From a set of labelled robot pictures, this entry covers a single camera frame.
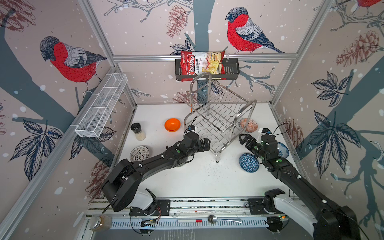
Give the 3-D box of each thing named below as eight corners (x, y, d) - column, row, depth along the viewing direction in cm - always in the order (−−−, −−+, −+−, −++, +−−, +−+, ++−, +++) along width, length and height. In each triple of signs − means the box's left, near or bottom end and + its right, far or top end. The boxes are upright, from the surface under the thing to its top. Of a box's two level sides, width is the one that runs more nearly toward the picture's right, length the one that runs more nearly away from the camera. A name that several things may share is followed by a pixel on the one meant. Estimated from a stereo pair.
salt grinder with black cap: (136, 140, 102) (129, 129, 92) (138, 133, 106) (132, 122, 96) (144, 140, 102) (138, 129, 92) (146, 133, 106) (141, 122, 96)
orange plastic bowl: (164, 132, 104) (163, 129, 101) (166, 121, 111) (165, 118, 108) (179, 132, 104) (179, 129, 101) (180, 121, 111) (180, 118, 108)
